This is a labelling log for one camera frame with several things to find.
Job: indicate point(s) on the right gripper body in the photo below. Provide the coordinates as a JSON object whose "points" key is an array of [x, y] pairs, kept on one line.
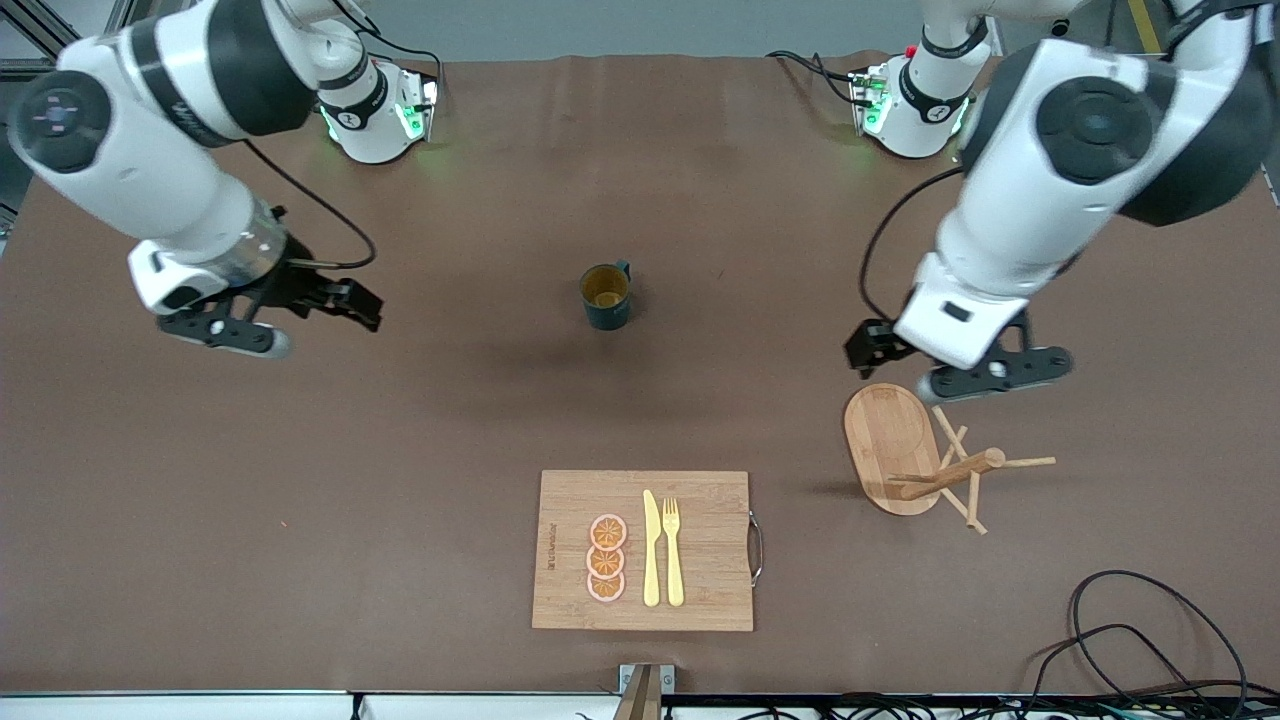
{"points": [[291, 283]]}

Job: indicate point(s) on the dark teal cup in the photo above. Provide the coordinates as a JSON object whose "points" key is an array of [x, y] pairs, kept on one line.
{"points": [[607, 300]]}

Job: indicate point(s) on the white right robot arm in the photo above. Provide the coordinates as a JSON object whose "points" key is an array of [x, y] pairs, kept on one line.
{"points": [[150, 170]]}

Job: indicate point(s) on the wooden mug tree stand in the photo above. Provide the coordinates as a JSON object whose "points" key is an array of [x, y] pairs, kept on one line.
{"points": [[885, 440]]}

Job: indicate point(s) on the brown table cover sheet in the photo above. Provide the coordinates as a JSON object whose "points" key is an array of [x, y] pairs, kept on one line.
{"points": [[400, 450]]}

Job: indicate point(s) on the bamboo cutting board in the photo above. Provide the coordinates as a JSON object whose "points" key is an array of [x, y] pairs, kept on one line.
{"points": [[700, 500]]}

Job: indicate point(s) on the yellow plastic fork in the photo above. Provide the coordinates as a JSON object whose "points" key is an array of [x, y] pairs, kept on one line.
{"points": [[674, 570]]}

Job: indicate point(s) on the yellow plastic knife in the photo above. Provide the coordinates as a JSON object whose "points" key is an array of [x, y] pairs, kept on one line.
{"points": [[651, 560]]}

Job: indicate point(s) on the toy orange slice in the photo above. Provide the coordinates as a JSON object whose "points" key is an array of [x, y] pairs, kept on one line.
{"points": [[608, 532]]}

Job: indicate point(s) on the aluminium frame post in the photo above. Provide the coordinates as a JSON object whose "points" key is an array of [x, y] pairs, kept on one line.
{"points": [[30, 30]]}

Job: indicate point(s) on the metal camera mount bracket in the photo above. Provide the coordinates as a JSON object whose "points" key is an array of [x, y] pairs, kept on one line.
{"points": [[640, 695]]}

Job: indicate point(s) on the white table edge rail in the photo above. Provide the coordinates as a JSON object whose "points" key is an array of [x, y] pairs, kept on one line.
{"points": [[200, 708]]}

